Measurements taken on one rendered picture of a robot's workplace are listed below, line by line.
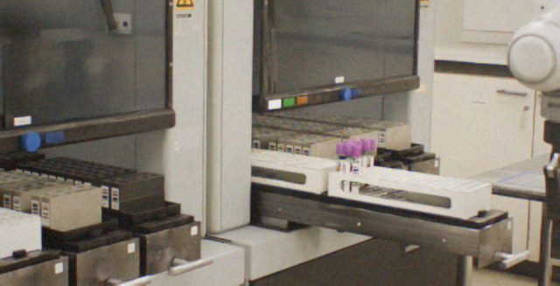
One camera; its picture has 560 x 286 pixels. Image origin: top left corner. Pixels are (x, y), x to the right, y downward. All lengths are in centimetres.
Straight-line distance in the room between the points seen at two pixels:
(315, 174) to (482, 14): 319
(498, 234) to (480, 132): 257
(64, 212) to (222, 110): 43
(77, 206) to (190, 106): 32
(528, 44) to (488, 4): 355
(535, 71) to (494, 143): 288
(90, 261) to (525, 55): 73
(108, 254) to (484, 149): 296
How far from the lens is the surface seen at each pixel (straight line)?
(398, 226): 196
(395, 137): 253
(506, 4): 512
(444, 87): 456
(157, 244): 180
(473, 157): 453
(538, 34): 161
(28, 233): 165
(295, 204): 208
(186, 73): 194
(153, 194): 189
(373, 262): 237
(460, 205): 191
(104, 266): 172
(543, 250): 265
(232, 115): 205
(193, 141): 197
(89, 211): 179
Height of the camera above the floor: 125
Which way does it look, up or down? 9 degrees down
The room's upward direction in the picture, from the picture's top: 1 degrees clockwise
